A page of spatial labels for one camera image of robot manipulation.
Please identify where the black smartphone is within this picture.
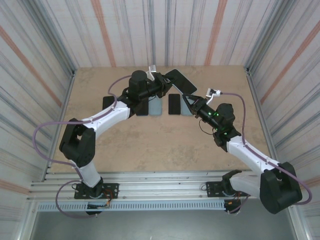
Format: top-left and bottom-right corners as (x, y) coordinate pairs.
(168, 93), (181, 116)
(136, 101), (149, 118)
(165, 69), (198, 93)
(102, 96), (115, 116)

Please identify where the grey metal panel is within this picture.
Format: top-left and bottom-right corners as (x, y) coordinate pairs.
(18, 211), (312, 240)

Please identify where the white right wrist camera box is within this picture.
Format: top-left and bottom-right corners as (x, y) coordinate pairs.
(204, 87), (223, 105)

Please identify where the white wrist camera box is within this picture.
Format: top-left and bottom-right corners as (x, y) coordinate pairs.
(147, 65), (158, 81)
(204, 87), (223, 105)

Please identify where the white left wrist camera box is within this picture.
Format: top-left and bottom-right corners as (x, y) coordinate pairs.
(147, 65), (158, 81)

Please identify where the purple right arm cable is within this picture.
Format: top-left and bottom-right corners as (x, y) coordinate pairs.
(220, 92), (313, 215)

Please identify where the aluminium table edge rail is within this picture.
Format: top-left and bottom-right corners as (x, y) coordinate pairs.
(245, 66), (283, 179)
(42, 67), (77, 182)

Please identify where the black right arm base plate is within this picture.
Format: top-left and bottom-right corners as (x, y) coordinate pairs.
(205, 181), (252, 198)

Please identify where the aluminium mounting rail frame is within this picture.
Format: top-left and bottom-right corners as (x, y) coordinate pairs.
(26, 170), (299, 202)

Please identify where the orange wired connector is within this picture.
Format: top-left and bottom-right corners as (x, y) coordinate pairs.
(224, 191), (243, 208)
(86, 190), (112, 209)

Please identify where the slotted white cable duct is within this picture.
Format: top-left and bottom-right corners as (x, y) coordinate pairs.
(36, 201), (226, 212)

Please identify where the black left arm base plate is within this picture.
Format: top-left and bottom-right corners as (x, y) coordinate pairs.
(74, 183), (120, 200)

